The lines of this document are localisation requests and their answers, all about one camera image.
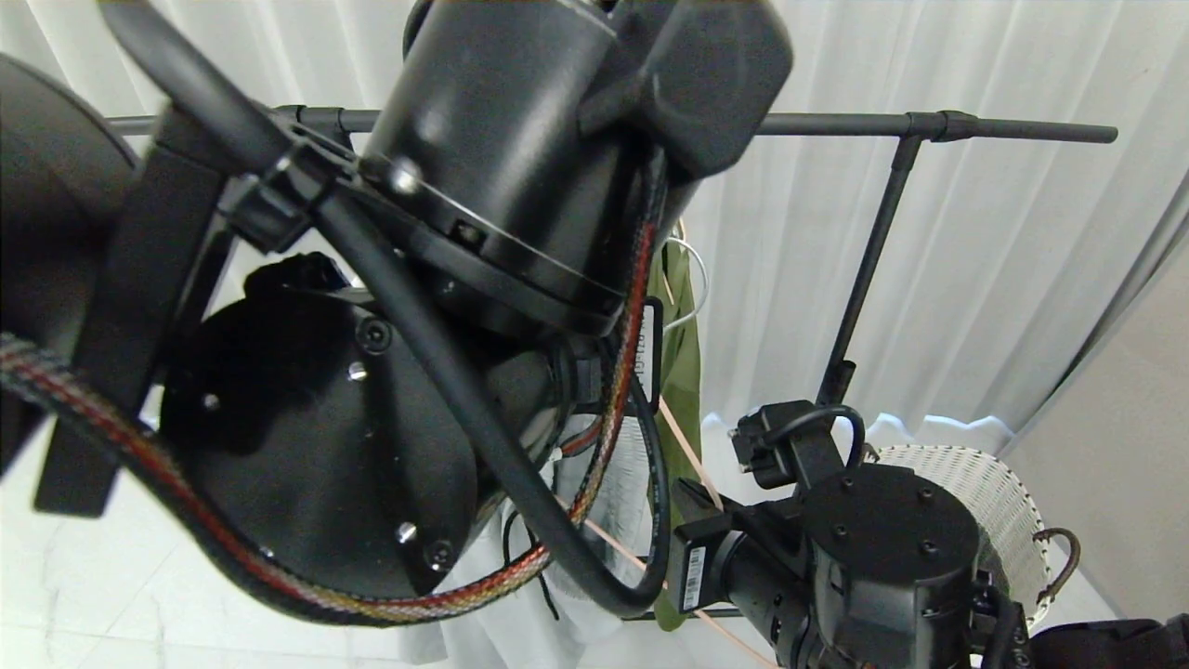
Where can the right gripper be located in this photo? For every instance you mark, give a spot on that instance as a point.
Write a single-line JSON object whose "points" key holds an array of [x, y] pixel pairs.
{"points": [[752, 567]]}

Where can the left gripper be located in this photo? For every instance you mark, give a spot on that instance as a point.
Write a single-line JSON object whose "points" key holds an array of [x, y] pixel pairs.
{"points": [[650, 353]]}

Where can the green long-sleeved shirt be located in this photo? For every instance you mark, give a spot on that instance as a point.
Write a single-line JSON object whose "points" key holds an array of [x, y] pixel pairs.
{"points": [[683, 372]]}

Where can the pink clothes hanger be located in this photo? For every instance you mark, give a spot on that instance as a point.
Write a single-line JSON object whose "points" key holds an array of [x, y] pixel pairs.
{"points": [[703, 279], [692, 455]]}

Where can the pale grey shorts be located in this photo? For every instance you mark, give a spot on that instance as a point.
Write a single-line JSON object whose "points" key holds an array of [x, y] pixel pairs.
{"points": [[613, 483]]}

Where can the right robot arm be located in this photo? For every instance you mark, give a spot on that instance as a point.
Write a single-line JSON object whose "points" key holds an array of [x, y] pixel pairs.
{"points": [[892, 548]]}

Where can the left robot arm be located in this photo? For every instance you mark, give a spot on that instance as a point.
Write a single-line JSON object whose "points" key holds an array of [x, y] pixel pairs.
{"points": [[279, 418]]}

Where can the black clothes rack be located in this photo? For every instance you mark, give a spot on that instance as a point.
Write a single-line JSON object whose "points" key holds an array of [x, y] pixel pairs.
{"points": [[836, 124]]}

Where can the white laundry basket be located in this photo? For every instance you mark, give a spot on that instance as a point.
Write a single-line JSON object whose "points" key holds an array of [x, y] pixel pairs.
{"points": [[1003, 502]]}

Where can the white curtain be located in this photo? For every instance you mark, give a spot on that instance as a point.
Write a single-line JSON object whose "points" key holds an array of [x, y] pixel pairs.
{"points": [[975, 279]]}

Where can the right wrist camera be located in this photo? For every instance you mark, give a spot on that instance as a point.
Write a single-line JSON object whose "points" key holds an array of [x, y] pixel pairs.
{"points": [[771, 446]]}

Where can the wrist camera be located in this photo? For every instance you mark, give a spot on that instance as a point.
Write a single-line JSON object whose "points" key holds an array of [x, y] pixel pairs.
{"points": [[725, 74], [771, 446]]}

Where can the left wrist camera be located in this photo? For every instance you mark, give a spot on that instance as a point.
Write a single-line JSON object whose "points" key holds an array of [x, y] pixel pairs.
{"points": [[725, 74]]}

